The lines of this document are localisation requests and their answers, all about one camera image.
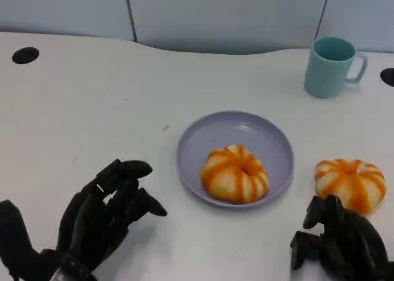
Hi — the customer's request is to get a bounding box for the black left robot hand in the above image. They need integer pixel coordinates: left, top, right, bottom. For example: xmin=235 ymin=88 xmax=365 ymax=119
xmin=57 ymin=159 xmax=169 ymax=272

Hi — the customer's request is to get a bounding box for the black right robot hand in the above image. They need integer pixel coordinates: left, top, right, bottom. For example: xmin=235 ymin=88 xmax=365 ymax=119
xmin=289 ymin=194 xmax=394 ymax=281

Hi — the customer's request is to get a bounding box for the orange white toy bread roll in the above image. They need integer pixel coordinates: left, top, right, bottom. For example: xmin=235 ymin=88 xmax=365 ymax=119
xmin=314 ymin=159 xmax=386 ymax=216
xmin=200 ymin=144 xmax=270 ymax=205

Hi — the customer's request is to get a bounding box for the lilac plate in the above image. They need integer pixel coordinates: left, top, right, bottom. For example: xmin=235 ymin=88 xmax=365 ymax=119
xmin=176 ymin=111 xmax=296 ymax=208

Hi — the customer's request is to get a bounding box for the pale green mug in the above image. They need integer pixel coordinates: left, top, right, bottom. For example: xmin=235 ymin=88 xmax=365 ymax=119
xmin=304 ymin=36 xmax=369 ymax=98

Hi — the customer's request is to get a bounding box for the black table cable hole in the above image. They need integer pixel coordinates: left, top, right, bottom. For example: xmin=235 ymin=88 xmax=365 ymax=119
xmin=380 ymin=68 xmax=394 ymax=87
xmin=12 ymin=47 xmax=40 ymax=65

